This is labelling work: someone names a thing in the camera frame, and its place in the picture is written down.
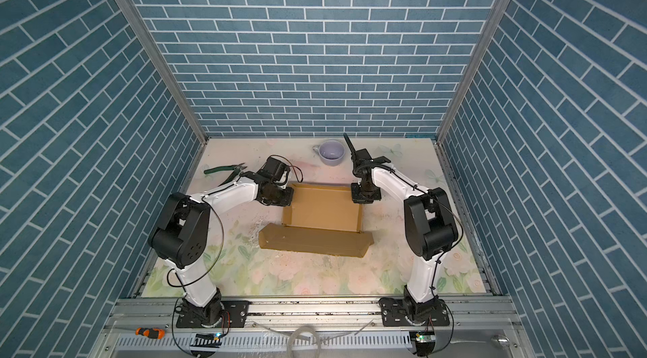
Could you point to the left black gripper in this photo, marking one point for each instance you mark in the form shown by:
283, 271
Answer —
287, 201

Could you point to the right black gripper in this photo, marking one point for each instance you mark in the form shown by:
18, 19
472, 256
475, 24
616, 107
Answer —
355, 199

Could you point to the brown cardboard box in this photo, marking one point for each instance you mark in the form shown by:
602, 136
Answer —
323, 220

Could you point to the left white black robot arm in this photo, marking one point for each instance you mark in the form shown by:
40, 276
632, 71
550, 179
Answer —
181, 233

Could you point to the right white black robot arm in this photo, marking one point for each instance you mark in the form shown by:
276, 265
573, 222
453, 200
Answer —
430, 229

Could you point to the lavender ceramic cup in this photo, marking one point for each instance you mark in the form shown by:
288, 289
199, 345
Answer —
330, 152

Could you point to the clear plastic tube loop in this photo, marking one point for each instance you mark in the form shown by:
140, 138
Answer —
304, 336

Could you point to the orange black screwdriver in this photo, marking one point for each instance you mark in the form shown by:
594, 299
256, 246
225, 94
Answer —
150, 333

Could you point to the green handled pliers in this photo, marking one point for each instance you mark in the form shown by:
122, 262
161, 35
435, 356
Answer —
222, 171

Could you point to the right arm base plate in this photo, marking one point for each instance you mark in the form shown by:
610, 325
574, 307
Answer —
407, 312

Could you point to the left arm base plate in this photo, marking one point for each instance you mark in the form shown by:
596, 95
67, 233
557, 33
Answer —
221, 314

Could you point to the white slotted cable duct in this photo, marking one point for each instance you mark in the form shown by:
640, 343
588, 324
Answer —
258, 341

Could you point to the aluminium mounting rail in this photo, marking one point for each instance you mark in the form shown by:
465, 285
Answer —
480, 311

